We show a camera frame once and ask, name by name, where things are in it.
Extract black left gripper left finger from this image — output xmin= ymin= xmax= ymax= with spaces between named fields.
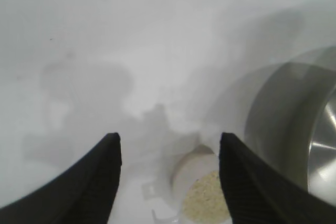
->
xmin=0 ymin=132 xmax=123 ymax=224

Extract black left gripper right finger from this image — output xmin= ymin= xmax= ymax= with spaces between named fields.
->
xmin=218 ymin=132 xmax=336 ymax=224

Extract white rice grains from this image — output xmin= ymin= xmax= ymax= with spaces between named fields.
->
xmin=182 ymin=170 xmax=232 ymax=221

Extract clear plastic measuring cup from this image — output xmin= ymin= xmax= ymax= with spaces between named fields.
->
xmin=141 ymin=144 xmax=233 ymax=224

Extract stainless steel mixing bowl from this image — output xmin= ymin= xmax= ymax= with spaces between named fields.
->
xmin=243 ymin=47 xmax=336 ymax=206

